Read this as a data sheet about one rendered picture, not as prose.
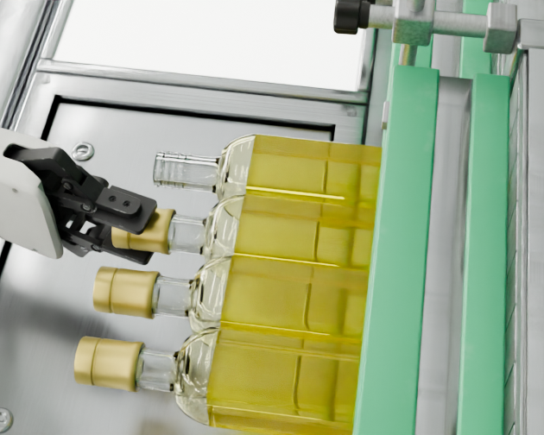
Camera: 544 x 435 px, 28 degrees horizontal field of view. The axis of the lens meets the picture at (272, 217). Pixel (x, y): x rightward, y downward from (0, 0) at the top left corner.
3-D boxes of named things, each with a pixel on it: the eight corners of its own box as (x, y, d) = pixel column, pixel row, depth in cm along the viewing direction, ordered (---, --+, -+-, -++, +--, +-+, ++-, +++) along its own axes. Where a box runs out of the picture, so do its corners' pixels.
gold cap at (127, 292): (163, 285, 82) (106, 278, 82) (158, 262, 79) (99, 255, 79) (154, 327, 80) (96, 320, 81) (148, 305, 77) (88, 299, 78)
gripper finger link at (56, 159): (-10, 173, 84) (50, 213, 86) (19, 135, 78) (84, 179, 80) (-3, 161, 85) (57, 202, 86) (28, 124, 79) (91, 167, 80)
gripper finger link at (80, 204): (15, 191, 83) (73, 230, 85) (34, 169, 79) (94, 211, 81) (33, 163, 85) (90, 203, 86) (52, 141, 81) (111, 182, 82)
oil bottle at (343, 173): (481, 197, 88) (223, 168, 90) (492, 154, 84) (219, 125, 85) (478, 255, 85) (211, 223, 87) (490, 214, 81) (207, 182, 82)
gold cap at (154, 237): (178, 225, 86) (123, 219, 86) (174, 199, 83) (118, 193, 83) (169, 263, 84) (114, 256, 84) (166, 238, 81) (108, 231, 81)
